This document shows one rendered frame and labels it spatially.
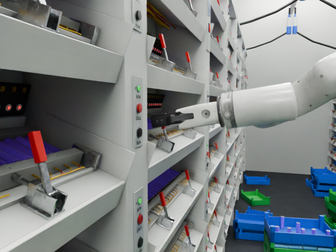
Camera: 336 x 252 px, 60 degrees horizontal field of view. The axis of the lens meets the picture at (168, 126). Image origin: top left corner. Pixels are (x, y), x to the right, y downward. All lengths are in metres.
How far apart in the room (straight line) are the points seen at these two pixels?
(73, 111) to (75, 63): 0.16
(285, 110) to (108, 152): 0.38
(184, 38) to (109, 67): 0.77
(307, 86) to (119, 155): 0.46
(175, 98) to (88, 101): 0.70
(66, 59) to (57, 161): 0.15
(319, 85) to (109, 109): 0.44
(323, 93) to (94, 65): 0.49
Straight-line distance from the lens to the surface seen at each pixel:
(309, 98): 0.74
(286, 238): 1.60
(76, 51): 0.37
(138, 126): 0.51
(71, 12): 0.53
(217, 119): 0.66
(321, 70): 0.68
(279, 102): 0.65
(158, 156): 0.66
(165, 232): 0.77
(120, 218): 0.51
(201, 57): 1.16
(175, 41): 1.19
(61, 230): 0.37
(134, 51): 0.51
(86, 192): 0.42
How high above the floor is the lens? 1.08
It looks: 5 degrees down
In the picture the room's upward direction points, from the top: straight up
